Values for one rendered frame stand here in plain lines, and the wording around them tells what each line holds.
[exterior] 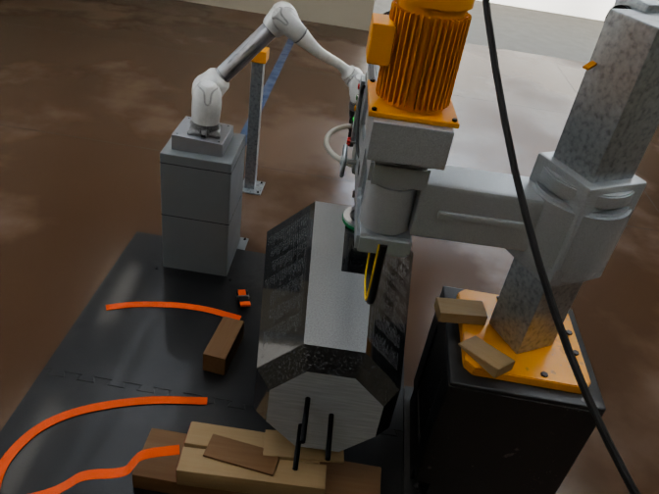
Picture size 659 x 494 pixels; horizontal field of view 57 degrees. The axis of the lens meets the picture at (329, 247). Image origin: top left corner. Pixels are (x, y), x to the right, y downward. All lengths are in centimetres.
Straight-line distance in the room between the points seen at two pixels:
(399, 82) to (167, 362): 199
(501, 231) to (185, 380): 177
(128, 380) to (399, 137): 194
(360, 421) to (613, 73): 150
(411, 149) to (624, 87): 65
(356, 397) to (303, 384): 21
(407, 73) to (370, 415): 128
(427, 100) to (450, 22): 23
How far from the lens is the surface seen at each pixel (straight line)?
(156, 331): 345
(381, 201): 207
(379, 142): 188
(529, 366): 251
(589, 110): 212
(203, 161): 340
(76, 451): 299
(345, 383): 229
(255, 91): 438
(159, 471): 277
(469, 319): 256
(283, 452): 268
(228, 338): 323
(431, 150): 190
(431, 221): 212
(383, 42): 186
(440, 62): 188
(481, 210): 213
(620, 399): 382
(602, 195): 213
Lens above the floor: 239
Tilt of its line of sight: 35 degrees down
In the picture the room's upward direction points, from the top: 9 degrees clockwise
